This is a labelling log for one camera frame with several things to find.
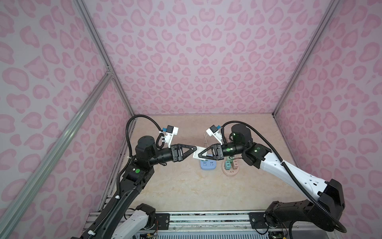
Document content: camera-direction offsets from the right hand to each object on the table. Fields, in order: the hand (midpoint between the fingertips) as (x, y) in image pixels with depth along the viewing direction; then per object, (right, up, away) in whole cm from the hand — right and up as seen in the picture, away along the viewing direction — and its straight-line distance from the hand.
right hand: (200, 157), depth 62 cm
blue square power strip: (+6, -11, +28) cm, 31 cm away
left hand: (-2, +2, -2) cm, 4 cm away
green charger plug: (+12, -1, 0) cm, 12 cm away
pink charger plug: (+21, -9, +24) cm, 33 cm away
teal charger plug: (+17, -10, +24) cm, 31 cm away
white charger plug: (0, +3, +1) cm, 3 cm away
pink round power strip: (+19, -14, +26) cm, 35 cm away
